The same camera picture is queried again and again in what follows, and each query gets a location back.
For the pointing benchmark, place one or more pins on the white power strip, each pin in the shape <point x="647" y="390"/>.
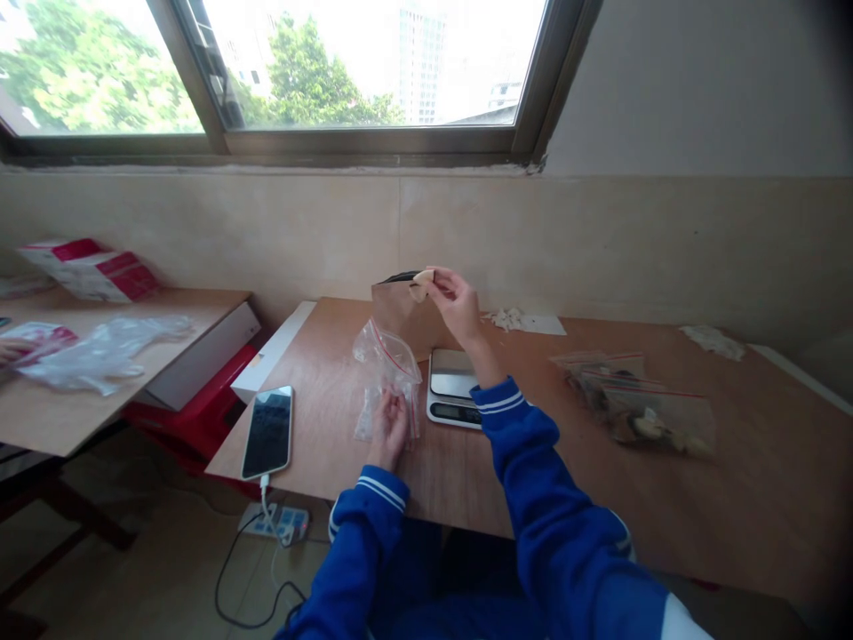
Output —
<point x="276" y="521"/>

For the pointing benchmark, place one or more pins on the black smartphone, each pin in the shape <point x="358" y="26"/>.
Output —
<point x="268" y="432"/>

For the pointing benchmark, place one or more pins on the person's left fingers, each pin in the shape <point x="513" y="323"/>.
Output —
<point x="394" y="408"/>

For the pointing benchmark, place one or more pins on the silver digital kitchen scale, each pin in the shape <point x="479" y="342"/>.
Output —
<point x="448" y="387"/>

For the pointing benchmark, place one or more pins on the long white box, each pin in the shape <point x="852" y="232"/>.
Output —
<point x="270" y="360"/>

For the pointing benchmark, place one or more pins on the pile of filled zip bags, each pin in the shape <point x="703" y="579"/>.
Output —
<point x="646" y="407"/>

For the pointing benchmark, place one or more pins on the stack of red white boxes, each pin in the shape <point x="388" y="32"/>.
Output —
<point x="93" y="268"/>

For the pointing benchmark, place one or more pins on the pile of clear plastic gloves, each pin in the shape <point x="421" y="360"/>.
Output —
<point x="106" y="353"/>

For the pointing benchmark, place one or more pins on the person's body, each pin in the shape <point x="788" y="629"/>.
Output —
<point x="460" y="587"/>

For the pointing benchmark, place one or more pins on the crumpled white tissue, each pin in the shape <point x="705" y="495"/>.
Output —
<point x="714" y="341"/>

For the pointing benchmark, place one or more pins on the person's right hand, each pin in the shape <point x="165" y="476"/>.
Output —
<point x="461" y="313"/>

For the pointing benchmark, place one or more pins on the window with dark frame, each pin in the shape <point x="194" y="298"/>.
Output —
<point x="280" y="73"/>

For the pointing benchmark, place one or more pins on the clear zip bag red seal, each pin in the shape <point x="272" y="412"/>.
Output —
<point x="388" y="363"/>

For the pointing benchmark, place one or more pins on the brown paper bag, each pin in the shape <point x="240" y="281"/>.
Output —
<point x="403" y="320"/>

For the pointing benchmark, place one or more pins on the red plastic stool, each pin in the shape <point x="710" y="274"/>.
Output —
<point x="193" y="413"/>

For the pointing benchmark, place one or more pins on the red white packet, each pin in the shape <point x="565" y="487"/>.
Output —
<point x="40" y="333"/>

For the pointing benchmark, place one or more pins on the pale dried slices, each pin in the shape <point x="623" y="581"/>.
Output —
<point x="421" y="283"/>

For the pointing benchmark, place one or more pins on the white paper sheet with bits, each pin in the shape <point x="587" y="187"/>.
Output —
<point x="526" y="322"/>

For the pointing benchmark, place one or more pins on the person's left hand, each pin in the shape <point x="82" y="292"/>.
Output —
<point x="386" y="433"/>

